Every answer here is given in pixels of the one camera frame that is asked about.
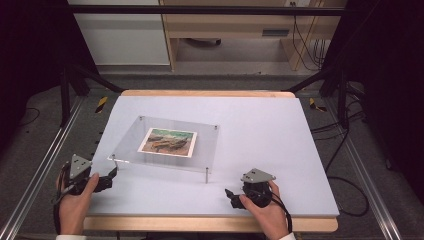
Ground aluminium floor rail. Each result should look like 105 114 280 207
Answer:
323 96 404 240
0 95 85 240

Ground painting print with white border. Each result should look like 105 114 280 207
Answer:
137 127 198 159

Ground wooden table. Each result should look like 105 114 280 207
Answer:
83 89 339 234

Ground white cabinet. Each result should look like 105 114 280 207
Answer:
67 0 172 67

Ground black curtain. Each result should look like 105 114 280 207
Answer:
319 0 424 198
0 0 99 158

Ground black floor cable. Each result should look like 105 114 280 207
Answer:
310 89 370 218

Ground light wooden desk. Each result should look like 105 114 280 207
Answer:
159 0 348 73

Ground black hanging desk cables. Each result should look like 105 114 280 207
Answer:
289 1 329 72

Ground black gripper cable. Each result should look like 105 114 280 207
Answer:
269 190 294 234
51 162 75 235

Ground black metal stand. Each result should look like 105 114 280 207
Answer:
59 63 126 128
284 63 352 130

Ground yellow clamp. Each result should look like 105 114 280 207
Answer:
94 95 110 115
307 97 328 113

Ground person's right hand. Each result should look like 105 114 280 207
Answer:
238 179 290 240

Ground black horizontal frame bar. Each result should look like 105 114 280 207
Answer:
65 4 349 17

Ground person's left hand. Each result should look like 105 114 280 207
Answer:
56 172 101 236

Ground yellow clamp left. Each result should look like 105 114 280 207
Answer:
94 95 110 115

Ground grey desk socket strip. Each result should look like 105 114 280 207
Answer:
261 28 290 37

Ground clear acrylic picture frame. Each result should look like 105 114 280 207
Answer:
106 115 221 185

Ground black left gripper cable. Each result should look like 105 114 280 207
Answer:
51 162 75 235

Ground yellow clamp right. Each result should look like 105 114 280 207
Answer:
307 97 328 113

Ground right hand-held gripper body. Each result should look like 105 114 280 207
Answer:
240 167 277 209

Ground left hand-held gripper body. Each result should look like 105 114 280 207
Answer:
62 153 118 197

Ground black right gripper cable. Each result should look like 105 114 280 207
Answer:
269 190 294 234

